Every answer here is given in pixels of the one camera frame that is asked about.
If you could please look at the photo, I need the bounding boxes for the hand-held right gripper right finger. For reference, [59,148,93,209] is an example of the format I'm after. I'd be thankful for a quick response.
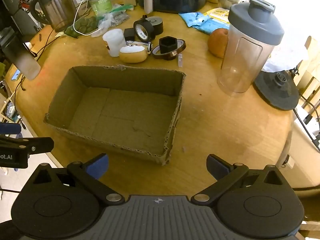
[191,154,293,203]

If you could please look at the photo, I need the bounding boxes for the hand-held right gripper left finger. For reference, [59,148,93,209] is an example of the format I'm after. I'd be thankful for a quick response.
[32,153,125,204]

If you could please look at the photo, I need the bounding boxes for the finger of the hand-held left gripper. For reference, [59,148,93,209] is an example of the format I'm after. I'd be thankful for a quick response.
[0,137,54,155]
[0,123,22,135]

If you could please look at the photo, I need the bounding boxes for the black roll with grey top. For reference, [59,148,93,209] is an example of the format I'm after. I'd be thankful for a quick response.
[145,16,164,34]

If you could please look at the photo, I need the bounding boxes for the frosted grey water bottle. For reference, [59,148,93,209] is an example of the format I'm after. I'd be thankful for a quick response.
[0,27,42,81]

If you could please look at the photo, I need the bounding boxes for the black round appliance base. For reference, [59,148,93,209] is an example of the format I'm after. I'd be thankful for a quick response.
[252,70,300,111]

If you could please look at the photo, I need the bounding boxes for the yellow round bun toy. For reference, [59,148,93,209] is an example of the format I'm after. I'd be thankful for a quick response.
[119,45,148,64]

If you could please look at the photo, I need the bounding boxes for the clear shaker bottle grey lid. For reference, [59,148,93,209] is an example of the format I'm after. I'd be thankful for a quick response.
[217,0,285,98]

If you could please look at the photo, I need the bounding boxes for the white plastic cup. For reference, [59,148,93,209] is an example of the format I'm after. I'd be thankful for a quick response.
[102,28,126,57]

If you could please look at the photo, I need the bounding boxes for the orange-red apple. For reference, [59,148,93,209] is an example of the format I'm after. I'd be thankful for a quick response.
[207,28,229,59]

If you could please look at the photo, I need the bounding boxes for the bag of green pieces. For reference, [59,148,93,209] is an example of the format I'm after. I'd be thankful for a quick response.
[63,16,101,37]

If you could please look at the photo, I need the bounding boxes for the steel electric kettle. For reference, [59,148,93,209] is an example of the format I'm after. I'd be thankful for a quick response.
[30,0,78,33]

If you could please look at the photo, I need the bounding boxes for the black hexagonal holder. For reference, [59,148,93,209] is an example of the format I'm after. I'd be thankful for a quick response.
[159,36,178,55]

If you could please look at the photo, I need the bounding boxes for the white plastic bag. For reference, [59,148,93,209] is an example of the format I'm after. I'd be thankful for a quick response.
[261,36,310,73]

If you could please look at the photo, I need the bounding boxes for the small black box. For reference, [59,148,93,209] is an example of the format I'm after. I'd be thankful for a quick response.
[124,28,136,42]

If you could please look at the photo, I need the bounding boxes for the black tape roll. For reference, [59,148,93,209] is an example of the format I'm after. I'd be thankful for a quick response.
[133,19,154,43]

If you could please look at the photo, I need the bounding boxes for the clear crumpled plastic bag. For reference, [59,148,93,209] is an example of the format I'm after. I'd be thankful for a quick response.
[97,4,134,31]

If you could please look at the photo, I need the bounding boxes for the green printed paper cup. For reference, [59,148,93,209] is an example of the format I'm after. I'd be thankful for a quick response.
[88,0,113,18]

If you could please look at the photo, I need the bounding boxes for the yellow wipes pack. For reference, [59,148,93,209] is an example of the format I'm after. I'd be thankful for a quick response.
[203,8,231,26]

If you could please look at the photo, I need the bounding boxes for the brown tape ring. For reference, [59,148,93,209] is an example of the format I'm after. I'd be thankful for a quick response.
[151,38,187,61]

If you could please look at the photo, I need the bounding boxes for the white cable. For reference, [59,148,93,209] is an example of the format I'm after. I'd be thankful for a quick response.
[73,0,101,36]

